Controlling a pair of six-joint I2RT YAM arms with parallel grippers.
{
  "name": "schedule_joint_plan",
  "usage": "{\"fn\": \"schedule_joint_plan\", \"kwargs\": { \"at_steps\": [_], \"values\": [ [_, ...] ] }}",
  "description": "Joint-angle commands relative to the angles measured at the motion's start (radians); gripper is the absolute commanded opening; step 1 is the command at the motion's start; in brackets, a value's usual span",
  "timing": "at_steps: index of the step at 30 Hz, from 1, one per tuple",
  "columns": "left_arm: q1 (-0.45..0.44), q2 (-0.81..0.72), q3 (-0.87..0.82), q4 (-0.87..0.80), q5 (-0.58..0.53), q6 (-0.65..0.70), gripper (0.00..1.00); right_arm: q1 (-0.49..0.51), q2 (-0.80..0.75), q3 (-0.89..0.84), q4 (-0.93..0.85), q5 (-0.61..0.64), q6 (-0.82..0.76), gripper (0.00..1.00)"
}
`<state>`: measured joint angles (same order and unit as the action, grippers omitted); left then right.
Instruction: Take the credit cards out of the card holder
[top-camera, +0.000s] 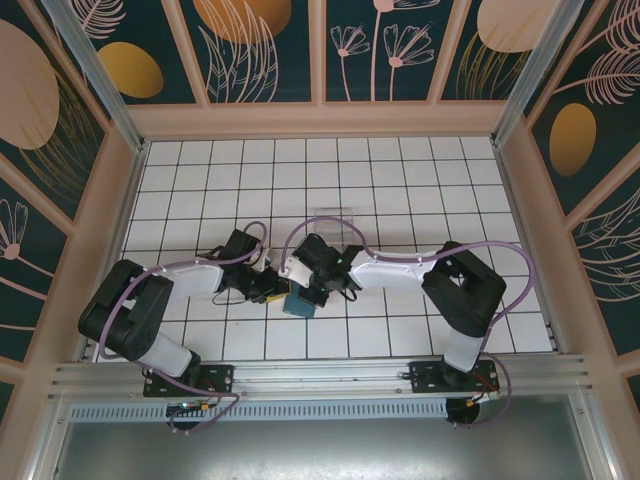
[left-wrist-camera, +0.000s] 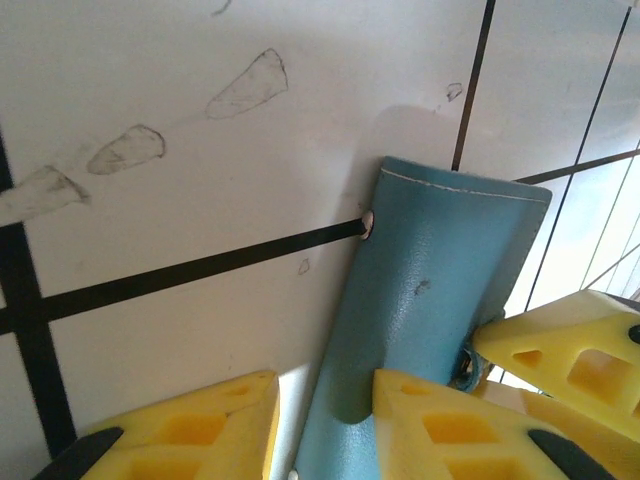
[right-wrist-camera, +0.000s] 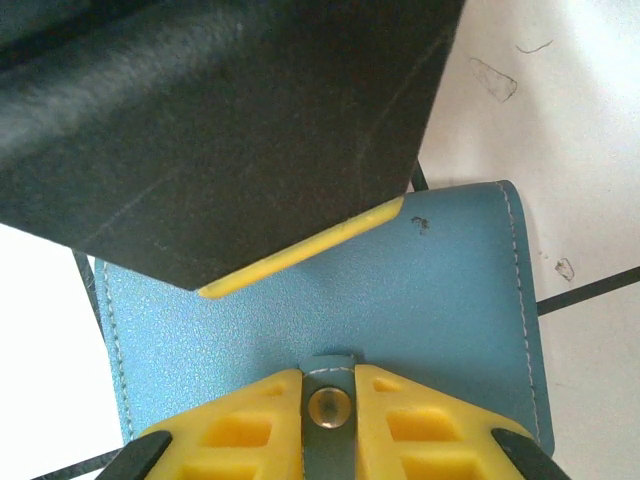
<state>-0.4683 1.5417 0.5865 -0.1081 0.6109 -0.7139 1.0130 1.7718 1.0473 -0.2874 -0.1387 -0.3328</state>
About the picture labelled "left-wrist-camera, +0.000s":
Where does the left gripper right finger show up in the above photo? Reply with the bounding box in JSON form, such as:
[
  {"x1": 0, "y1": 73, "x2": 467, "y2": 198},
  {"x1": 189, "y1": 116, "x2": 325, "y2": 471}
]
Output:
[{"x1": 372, "y1": 368, "x2": 619, "y2": 480}]

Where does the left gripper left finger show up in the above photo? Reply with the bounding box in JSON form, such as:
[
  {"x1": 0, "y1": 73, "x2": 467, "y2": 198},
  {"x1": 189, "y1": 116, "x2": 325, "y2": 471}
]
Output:
[{"x1": 32, "y1": 369, "x2": 281, "y2": 480}]

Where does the teal leather card holder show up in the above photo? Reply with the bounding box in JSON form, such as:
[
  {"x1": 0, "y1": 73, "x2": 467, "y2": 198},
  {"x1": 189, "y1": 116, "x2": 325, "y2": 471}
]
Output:
[{"x1": 293, "y1": 155, "x2": 554, "y2": 480}]

